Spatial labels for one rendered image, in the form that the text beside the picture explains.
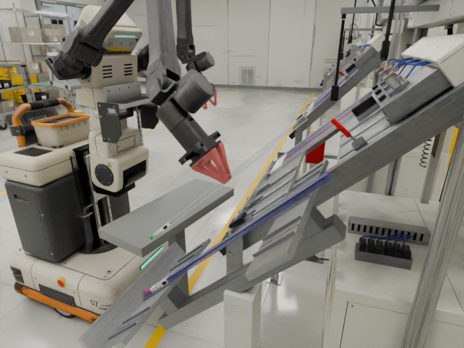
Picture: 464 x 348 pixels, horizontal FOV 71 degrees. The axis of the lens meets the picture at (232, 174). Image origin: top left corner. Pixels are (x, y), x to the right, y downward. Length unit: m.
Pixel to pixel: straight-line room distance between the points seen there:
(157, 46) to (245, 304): 0.58
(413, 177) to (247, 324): 1.92
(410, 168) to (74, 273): 2.04
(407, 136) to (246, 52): 9.26
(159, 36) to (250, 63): 9.15
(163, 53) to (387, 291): 0.85
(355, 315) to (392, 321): 0.10
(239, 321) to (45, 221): 1.17
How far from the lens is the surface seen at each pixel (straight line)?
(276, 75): 9.79
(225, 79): 10.20
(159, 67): 0.75
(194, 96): 0.65
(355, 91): 5.53
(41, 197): 1.62
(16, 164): 1.64
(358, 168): 0.83
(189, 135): 0.67
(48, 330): 1.91
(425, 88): 0.84
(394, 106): 0.84
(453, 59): 0.83
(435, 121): 0.82
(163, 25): 0.84
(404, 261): 1.14
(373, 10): 1.05
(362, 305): 1.04
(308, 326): 1.75
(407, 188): 2.46
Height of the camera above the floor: 1.26
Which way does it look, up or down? 22 degrees down
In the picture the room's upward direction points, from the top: straight up
